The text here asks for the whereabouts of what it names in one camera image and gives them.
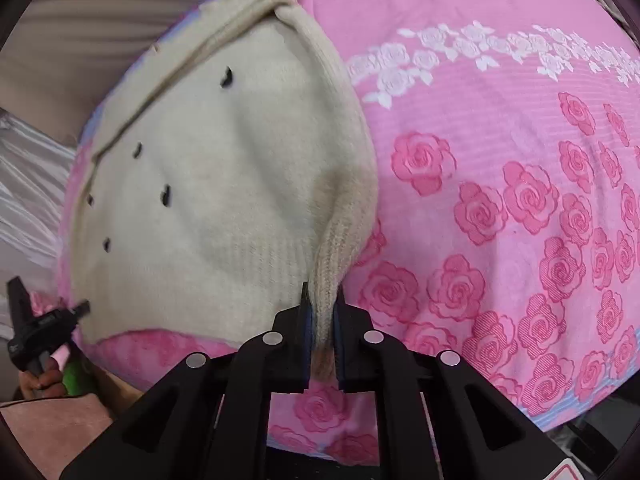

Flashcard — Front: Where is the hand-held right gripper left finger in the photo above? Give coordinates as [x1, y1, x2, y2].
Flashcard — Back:
[60, 282, 314, 480]

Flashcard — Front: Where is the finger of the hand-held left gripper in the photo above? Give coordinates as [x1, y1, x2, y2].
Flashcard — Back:
[42, 301, 92, 328]
[6, 276, 34, 333]

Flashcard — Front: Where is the silvery plastic sheet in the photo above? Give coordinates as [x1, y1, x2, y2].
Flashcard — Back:
[0, 107, 76, 321]

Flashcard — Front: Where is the person's left forearm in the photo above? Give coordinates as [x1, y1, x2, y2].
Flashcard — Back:
[0, 392, 115, 466]

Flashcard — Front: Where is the person's left hand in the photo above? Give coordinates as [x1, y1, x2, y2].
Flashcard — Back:
[18, 352, 68, 401]

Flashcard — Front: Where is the pink rose print bed sheet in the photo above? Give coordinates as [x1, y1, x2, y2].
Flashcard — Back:
[56, 0, 640, 465]

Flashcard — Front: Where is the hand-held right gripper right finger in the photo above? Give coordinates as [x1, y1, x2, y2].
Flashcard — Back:
[332, 287, 567, 480]

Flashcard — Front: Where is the cream knit sweater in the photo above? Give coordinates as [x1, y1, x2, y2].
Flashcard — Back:
[68, 0, 378, 368]

